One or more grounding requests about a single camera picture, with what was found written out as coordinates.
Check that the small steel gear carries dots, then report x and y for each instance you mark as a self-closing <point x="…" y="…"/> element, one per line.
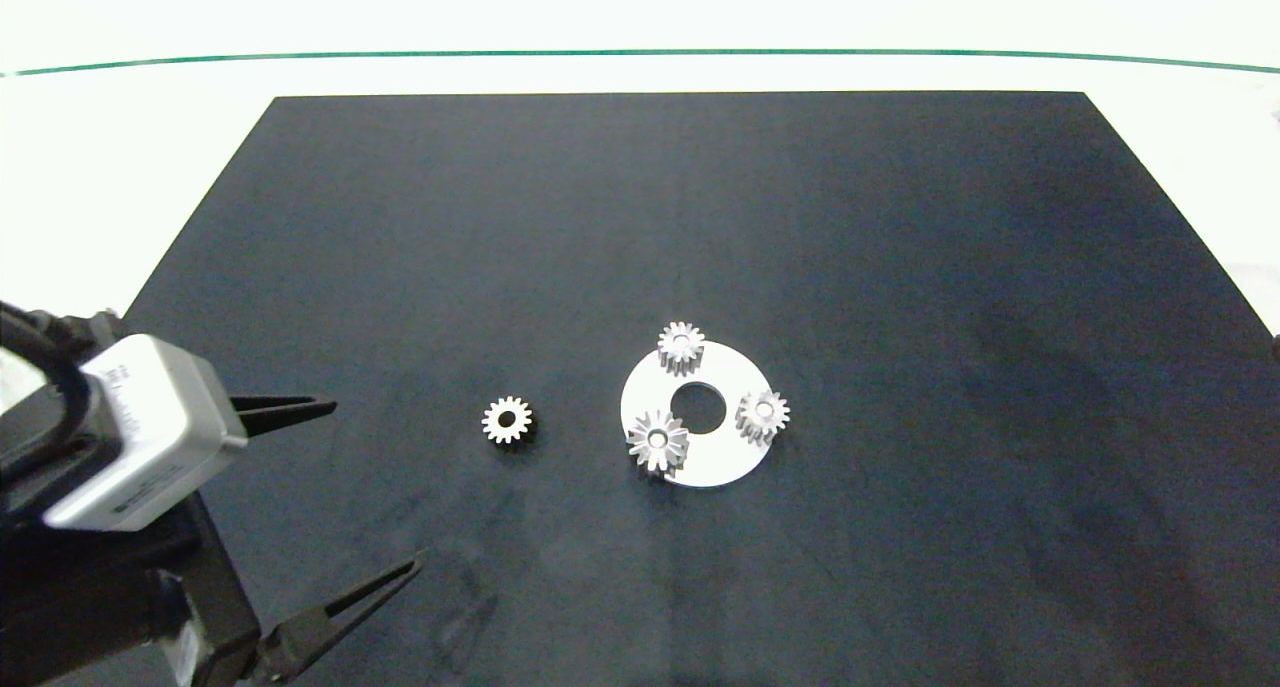
<point x="751" y="407"/>
<point x="667" y="344"/>
<point x="492" y="419"/>

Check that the silver boxy wrist camera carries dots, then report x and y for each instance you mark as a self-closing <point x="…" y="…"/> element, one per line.
<point x="150" y="427"/>

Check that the round white pin plate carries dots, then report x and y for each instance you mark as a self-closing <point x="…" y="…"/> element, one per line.
<point x="716" y="463"/>

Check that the large steel gear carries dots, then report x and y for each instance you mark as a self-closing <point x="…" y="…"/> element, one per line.
<point x="642" y="435"/>

